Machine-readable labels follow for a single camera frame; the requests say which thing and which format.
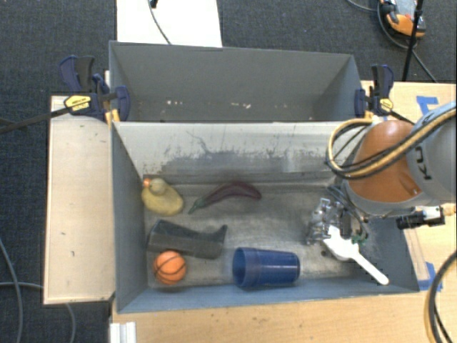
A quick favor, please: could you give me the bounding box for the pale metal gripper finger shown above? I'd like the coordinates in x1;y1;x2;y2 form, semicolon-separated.
309;197;339;227
305;225;331;247

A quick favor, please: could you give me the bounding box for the white plastic spatula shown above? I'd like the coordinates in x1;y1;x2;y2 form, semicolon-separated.
323;225;390;287

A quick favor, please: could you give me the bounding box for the blue plastic cup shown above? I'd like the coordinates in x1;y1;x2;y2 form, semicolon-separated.
231;247;301;289

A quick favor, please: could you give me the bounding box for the purple toy eggplant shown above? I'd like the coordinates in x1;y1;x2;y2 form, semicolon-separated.
188;181;263;215

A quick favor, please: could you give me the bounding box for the dark grey boot-shaped object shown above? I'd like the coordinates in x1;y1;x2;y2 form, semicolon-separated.
146;219;229;261

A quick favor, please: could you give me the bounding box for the orange toy basketball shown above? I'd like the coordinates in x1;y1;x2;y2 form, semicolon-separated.
153;250;188;286

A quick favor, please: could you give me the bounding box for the yellow rubber duck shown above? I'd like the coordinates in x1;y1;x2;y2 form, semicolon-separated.
140;177;185;217

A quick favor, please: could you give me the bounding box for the grey metal bin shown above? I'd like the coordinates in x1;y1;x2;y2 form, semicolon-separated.
108;40;421;315

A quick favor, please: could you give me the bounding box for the pale wood board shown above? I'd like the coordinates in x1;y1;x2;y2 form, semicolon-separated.
43;94;116;305

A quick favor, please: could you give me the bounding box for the black cylinder on white bracket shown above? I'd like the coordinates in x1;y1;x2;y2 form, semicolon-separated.
396;204;457;230

